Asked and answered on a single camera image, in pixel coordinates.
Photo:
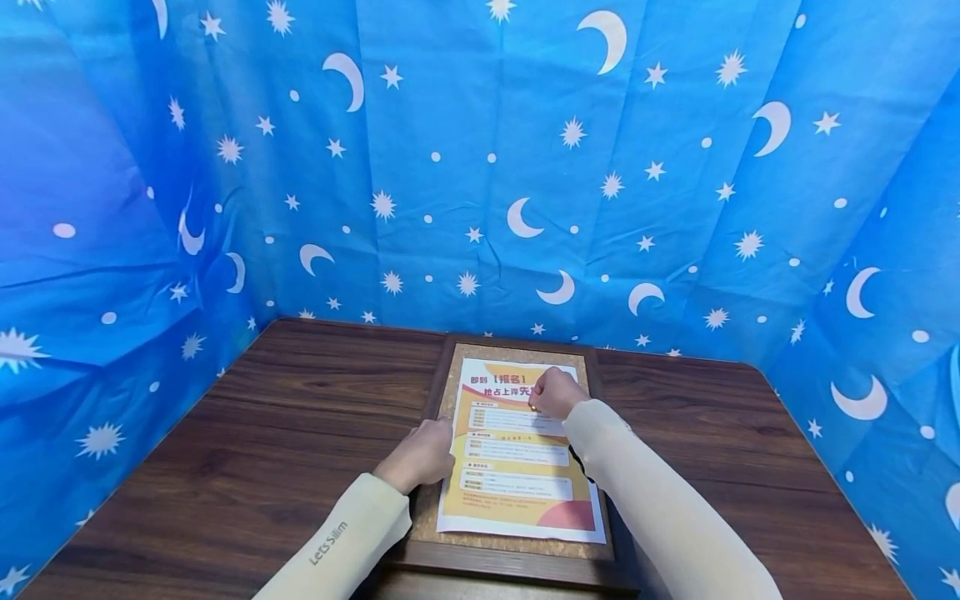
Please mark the person's right hand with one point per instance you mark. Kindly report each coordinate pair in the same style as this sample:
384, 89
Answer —
560, 394

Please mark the person's left hand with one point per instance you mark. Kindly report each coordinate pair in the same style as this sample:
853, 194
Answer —
417, 453

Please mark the yellow and white printed poster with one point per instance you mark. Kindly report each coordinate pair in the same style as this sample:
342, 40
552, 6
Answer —
510, 467

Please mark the person's right fingers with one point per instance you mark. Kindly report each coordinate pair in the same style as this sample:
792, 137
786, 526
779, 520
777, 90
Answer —
541, 392

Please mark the person's right forearm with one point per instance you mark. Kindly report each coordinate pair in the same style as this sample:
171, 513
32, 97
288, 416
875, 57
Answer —
664, 508

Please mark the cork board with brown frame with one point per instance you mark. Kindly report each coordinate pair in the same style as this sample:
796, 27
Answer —
517, 563

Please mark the person's left forearm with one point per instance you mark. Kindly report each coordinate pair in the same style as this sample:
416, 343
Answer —
343, 537

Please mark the black wrist band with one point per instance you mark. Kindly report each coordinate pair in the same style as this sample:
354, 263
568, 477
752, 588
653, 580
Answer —
582, 468

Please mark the person's left fingers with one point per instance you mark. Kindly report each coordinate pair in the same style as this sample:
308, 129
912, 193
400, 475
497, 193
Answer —
442, 450

